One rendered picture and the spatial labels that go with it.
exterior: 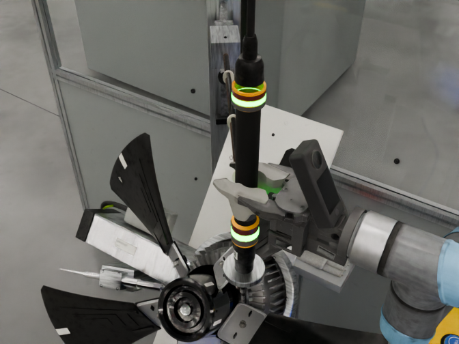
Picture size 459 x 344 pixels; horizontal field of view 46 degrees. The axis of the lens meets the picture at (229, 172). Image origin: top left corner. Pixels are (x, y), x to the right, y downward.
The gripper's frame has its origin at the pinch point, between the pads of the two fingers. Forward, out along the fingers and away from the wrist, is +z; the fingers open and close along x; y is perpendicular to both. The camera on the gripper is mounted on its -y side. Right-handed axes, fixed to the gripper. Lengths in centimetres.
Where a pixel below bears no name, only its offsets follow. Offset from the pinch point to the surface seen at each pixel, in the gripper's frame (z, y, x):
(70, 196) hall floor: 158, 155, 88
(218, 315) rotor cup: 0.7, 33.1, -2.9
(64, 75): 118, 55, 70
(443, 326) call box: -36, 48, 28
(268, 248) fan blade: -3.6, 21.8, 7.2
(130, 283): 27, 45, 1
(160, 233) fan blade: 19.0, 28.2, 4.5
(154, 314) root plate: 15.4, 42.1, -4.5
